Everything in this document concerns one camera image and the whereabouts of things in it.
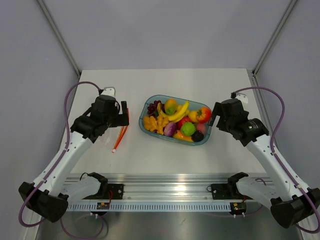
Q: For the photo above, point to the yellow green mango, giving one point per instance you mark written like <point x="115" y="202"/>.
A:
<point x="170" y="106"/>

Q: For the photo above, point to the purple grape bunch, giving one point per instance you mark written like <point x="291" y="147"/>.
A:
<point x="152" y="108"/>

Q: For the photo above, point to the left aluminium frame post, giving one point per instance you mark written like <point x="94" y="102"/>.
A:
<point x="59" y="37"/>

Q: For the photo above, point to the yellow ginger root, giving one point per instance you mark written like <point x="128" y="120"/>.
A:
<point x="152" y="124"/>

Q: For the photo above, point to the red apple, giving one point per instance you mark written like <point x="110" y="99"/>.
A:
<point x="184" y="120"/>

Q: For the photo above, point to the left small circuit board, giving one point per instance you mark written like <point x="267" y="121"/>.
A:
<point x="103" y="206"/>

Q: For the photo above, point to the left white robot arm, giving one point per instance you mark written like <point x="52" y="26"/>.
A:
<point x="47" y="195"/>

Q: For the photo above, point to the purple onion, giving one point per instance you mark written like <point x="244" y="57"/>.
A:
<point x="170" y="129"/>

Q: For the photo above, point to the green round vegetable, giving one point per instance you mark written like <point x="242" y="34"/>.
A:
<point x="188" y="129"/>

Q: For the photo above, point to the orange red tomato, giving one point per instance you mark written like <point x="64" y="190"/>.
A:
<point x="203" y="114"/>

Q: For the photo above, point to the clear orange zip top bag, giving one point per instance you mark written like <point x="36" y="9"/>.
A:
<point x="113" y="137"/>

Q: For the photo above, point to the aluminium frame post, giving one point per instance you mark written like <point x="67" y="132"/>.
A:
<point x="59" y="37"/>
<point x="275" y="35"/>

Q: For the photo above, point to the dark purple plum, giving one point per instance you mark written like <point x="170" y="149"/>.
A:
<point x="198" y="136"/>

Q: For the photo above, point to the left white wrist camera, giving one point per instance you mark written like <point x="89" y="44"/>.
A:
<point x="108" y="91"/>

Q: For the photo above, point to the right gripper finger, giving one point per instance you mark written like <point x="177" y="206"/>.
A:
<point x="212" y="120"/>
<point x="216" y="110"/>

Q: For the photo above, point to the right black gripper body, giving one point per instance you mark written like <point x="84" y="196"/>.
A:
<point x="224" y="123"/>

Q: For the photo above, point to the small circuit board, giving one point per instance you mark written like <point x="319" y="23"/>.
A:
<point x="103" y="206"/>
<point x="238" y="207"/>

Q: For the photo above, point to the aluminium mounting rail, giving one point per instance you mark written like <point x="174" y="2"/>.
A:
<point x="167" y="187"/>

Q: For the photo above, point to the teal plastic food tray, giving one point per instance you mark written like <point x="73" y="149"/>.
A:
<point x="163" y="98"/>

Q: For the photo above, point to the right aluminium frame post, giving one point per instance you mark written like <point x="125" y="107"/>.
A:
<point x="275" y="35"/>

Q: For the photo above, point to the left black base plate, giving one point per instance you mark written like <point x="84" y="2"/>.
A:
<point x="113" y="191"/>

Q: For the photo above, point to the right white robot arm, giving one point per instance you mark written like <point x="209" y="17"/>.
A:
<point x="291" y="200"/>

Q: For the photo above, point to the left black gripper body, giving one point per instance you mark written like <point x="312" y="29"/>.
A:
<point x="115" y="112"/>

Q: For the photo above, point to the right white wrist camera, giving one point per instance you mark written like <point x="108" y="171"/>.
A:
<point x="243" y="98"/>

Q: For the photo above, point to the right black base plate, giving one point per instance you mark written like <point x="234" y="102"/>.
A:
<point x="225" y="191"/>

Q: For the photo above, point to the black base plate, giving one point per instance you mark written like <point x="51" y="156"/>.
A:
<point x="113" y="191"/>
<point x="225" y="191"/>

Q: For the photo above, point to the white slotted cable duct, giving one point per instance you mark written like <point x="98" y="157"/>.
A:
<point x="152" y="207"/>

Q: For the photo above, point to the right small circuit board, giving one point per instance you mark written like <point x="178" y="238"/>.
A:
<point x="238" y="207"/>

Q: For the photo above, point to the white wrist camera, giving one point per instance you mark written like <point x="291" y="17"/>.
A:
<point x="108" y="91"/>
<point x="243" y="98"/>

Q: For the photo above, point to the pink peach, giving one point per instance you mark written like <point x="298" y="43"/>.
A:
<point x="201" y="127"/>

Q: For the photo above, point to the yellow banana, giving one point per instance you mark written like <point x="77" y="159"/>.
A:
<point x="177" y="115"/>

